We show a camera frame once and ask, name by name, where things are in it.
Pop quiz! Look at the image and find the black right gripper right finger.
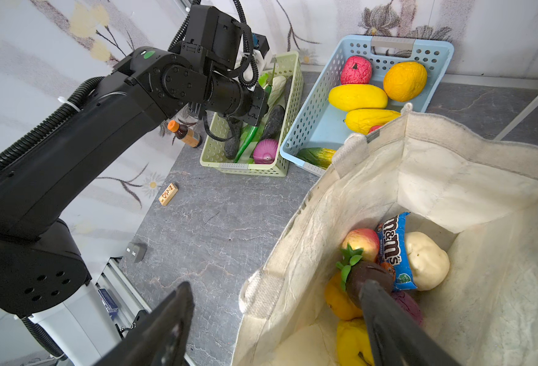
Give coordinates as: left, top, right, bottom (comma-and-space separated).
360, 280, 458, 365

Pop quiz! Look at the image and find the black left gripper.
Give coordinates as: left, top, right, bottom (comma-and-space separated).
245, 88, 269, 127

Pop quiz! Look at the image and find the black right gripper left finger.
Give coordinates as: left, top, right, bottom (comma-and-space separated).
97, 282, 195, 366

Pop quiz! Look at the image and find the purple cabbage toy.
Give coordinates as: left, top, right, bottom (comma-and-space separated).
391, 291, 424, 326

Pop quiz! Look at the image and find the yellow apple toy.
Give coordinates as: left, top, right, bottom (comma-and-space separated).
336, 319, 375, 366

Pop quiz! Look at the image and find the orange potato toy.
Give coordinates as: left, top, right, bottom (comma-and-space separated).
325, 271, 363, 321

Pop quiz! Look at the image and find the dark mangosteen toy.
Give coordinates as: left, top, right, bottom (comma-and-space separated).
336, 245, 394, 307

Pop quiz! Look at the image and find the cream white round vegetable toy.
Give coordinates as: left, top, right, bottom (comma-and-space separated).
405, 232, 450, 291

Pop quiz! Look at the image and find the blue candy bag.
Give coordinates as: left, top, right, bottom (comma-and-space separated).
376, 212, 418, 291

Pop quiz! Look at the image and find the red peach toy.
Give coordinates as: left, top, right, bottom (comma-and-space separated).
341, 229, 380, 262

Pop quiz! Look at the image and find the cream canvas tote bag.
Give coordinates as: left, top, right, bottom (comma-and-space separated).
232, 105, 538, 365

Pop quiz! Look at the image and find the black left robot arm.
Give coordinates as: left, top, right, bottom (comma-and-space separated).
0, 2, 270, 360

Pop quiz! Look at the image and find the white radish toy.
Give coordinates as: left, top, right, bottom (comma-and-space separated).
267, 76, 287, 108

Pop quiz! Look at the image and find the dark grey vegetable toy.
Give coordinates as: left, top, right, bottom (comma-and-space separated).
261, 105, 286, 140

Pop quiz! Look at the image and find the dark green cucumber toy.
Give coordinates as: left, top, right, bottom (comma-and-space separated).
224, 117, 242, 160

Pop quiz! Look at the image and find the green chili pepper toy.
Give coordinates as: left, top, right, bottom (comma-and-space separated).
233, 124, 261, 164

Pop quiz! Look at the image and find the purple onion toy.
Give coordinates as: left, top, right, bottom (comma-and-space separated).
253, 139, 279, 165

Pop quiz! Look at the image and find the blue plastic basket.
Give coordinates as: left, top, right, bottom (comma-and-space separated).
280, 35, 454, 176

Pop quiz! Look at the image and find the blue card box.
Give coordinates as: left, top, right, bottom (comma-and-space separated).
98, 288, 119, 320

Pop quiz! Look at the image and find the green plastic basket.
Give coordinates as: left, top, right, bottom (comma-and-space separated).
200, 51, 303, 177

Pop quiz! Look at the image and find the brown glass bottle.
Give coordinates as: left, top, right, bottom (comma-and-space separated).
167, 120, 203, 148

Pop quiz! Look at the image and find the green orange papaya toy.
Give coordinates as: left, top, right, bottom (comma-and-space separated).
296, 147, 336, 169

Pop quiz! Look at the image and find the yellow mango toy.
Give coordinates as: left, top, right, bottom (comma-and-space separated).
345, 108, 401, 135
328, 84, 388, 111

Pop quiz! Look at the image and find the grey floor outlet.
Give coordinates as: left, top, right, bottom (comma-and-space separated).
124, 242, 148, 263

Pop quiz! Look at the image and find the red bell pepper toy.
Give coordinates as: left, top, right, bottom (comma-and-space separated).
369, 125, 382, 134

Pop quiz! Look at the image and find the small wooden block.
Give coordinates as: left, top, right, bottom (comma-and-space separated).
158, 183, 179, 206

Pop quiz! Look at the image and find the orange fruit toy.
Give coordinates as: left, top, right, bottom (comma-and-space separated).
383, 62, 428, 102

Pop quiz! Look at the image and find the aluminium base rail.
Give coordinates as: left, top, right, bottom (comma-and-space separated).
96, 258, 152, 339

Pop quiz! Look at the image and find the white wire wooden shelf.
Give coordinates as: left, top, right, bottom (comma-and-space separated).
493, 95, 538, 141

